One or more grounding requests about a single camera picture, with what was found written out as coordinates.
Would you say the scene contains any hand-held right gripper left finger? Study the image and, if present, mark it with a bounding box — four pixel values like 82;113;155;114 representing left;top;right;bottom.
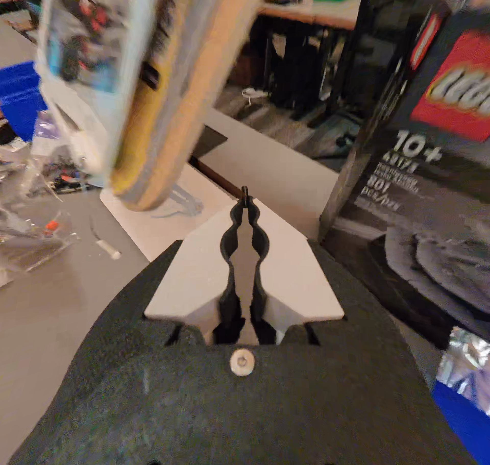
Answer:
145;200;246;345

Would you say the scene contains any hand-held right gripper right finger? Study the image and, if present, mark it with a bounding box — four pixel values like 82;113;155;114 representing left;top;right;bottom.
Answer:
247;198;345;345

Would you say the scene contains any black lego set box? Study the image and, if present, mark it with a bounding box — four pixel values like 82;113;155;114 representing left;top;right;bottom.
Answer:
319;0;490;352

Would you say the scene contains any blue plastic bin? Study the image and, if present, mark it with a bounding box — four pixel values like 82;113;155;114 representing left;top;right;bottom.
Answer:
0;60;49;143
432;380;490;465

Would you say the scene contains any metal page holder wire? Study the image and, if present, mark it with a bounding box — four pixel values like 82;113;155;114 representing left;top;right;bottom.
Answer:
89;215;122;261

